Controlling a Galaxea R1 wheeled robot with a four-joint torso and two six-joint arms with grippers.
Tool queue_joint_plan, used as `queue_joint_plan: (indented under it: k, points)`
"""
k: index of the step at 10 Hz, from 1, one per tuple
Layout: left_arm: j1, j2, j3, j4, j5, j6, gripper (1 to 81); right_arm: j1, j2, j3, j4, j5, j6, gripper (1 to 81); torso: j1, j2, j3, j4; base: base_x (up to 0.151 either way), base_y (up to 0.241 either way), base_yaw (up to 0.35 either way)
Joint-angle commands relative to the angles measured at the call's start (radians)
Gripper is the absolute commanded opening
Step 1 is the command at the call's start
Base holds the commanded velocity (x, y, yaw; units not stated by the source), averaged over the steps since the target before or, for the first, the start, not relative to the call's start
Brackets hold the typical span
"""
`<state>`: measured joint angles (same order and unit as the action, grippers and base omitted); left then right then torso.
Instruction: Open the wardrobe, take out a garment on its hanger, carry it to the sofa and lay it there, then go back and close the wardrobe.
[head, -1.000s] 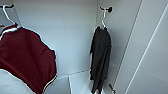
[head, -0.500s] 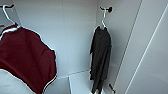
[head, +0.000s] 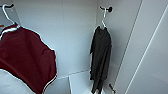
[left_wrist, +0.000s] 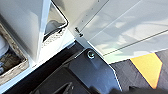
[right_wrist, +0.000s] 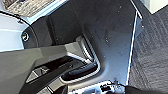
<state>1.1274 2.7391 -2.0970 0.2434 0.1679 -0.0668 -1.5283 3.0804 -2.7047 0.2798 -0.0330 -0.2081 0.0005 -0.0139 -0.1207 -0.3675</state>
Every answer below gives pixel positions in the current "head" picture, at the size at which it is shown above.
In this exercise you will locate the white clothes hanger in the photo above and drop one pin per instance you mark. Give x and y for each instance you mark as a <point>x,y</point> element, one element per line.
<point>103,16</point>
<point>9,17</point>

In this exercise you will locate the small black door latch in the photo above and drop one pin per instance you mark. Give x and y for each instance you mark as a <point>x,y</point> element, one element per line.
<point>112,88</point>

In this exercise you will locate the white wardrobe carcass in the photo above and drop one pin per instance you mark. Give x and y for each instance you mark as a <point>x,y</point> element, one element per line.
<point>66,33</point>

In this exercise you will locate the maroon and white jacket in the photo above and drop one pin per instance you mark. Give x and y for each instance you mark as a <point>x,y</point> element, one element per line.
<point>26,53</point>

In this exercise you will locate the black garment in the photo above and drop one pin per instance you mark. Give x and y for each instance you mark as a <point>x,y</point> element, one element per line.
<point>100,53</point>

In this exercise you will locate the black wall hook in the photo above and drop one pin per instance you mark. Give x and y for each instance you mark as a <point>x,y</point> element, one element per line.
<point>108,9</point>
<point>10,5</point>

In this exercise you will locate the white wardrobe door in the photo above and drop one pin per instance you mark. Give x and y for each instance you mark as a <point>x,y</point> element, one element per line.
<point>143,33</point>

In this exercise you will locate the white wardrobe shelf block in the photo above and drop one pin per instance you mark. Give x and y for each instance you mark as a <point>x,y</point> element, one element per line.
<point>80,83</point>

